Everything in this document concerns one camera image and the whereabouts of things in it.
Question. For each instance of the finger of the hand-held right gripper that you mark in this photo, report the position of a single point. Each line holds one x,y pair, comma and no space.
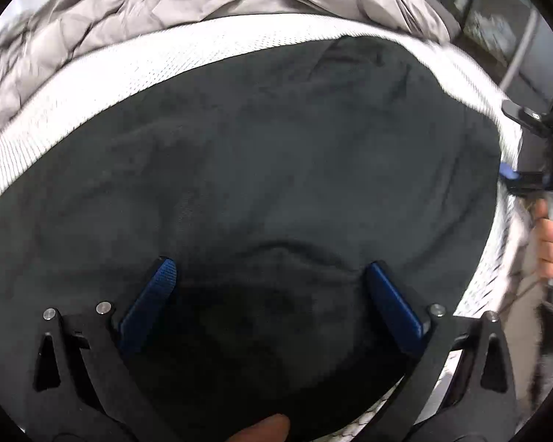
527,117
523,180

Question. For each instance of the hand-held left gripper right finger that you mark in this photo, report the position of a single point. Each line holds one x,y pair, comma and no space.
396,306

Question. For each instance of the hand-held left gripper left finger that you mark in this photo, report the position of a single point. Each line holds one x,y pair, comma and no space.
152,294

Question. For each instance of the black pants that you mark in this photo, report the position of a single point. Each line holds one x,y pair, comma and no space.
239,184

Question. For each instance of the person's right hand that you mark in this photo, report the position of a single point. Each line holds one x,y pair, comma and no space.
550,248

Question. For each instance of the person's left hand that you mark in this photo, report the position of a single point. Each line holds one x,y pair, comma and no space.
262,430

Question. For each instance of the dark glass cabinet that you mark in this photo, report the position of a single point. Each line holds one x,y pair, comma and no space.
497,9

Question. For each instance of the white dotted bed mattress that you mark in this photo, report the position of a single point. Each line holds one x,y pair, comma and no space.
133,78

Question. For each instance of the grey duvet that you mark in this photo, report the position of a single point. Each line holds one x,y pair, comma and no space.
166,4

